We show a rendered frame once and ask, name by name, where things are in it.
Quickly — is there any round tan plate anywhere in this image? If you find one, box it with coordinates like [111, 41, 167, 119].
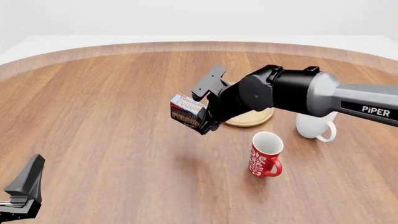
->
[223, 81, 276, 128]

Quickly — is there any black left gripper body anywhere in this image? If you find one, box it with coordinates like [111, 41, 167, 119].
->
[0, 196, 42, 221]

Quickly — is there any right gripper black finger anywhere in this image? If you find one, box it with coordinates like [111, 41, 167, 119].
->
[195, 108, 216, 136]

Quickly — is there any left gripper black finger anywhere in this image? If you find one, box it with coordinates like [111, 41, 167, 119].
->
[3, 153, 46, 204]

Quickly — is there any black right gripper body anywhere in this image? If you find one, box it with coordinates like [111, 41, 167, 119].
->
[203, 92, 227, 132]

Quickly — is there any red patterned mug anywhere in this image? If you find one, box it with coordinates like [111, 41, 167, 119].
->
[248, 131, 285, 178]

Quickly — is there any white mug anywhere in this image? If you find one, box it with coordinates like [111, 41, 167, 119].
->
[295, 111, 338, 143]

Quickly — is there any chocolate pudding box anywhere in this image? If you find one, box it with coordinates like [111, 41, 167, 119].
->
[170, 93, 208, 131]

